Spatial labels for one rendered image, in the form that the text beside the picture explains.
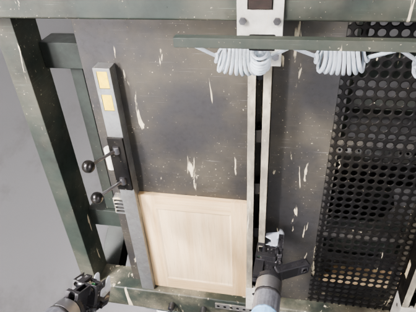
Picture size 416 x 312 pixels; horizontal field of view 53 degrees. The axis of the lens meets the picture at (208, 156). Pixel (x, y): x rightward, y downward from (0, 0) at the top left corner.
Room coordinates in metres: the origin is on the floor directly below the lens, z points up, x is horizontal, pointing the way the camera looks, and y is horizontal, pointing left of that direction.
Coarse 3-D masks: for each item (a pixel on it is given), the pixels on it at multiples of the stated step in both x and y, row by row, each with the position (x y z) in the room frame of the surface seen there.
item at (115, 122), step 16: (96, 64) 0.76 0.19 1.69; (112, 64) 0.74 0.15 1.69; (96, 80) 0.72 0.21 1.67; (112, 80) 0.71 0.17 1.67; (112, 96) 0.68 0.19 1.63; (112, 112) 0.66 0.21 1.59; (112, 128) 0.64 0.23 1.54; (128, 144) 0.61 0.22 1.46; (128, 160) 0.57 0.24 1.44; (128, 192) 0.52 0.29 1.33; (128, 208) 0.49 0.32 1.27; (128, 224) 0.46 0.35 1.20; (144, 240) 0.40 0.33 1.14; (144, 256) 0.36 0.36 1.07; (144, 272) 0.32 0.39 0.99
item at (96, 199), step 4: (120, 180) 0.54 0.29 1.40; (124, 180) 0.54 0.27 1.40; (116, 184) 0.53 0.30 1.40; (124, 184) 0.53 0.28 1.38; (108, 188) 0.52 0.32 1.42; (112, 188) 0.52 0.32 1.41; (96, 192) 0.51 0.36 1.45; (104, 192) 0.51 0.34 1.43; (92, 196) 0.50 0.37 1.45; (96, 196) 0.49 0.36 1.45; (100, 196) 0.49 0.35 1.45; (92, 200) 0.49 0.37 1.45; (96, 200) 0.48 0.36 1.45; (100, 200) 0.48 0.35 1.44
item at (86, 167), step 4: (116, 148) 0.60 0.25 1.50; (112, 152) 0.59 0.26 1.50; (116, 152) 0.59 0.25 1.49; (120, 152) 0.59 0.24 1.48; (104, 156) 0.58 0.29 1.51; (108, 156) 0.58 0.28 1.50; (88, 160) 0.57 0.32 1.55; (96, 160) 0.57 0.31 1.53; (100, 160) 0.57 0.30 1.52; (84, 164) 0.56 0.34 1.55; (88, 164) 0.55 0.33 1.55; (92, 164) 0.55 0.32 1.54; (84, 168) 0.55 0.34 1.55; (88, 168) 0.54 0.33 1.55; (92, 168) 0.54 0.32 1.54; (88, 172) 0.54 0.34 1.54
